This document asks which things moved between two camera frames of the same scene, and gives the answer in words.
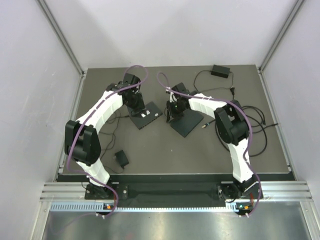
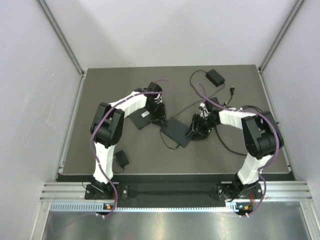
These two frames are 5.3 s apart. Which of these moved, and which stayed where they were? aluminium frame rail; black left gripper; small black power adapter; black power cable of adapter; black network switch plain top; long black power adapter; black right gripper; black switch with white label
Moved: long black power adapter; black right gripper; black left gripper; black power cable of adapter; black network switch plain top
Stayed: black switch with white label; aluminium frame rail; small black power adapter
